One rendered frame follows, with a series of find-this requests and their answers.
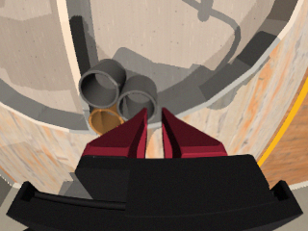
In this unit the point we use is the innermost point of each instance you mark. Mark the bronze bushing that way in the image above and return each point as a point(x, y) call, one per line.
point(101, 122)

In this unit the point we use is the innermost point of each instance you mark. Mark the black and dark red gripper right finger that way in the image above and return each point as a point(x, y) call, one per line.
point(187, 141)

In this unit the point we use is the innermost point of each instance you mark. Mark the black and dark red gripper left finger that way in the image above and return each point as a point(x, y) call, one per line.
point(124, 140)

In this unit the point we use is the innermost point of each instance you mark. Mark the grey metal bushing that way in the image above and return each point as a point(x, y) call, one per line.
point(96, 95)
point(127, 108)

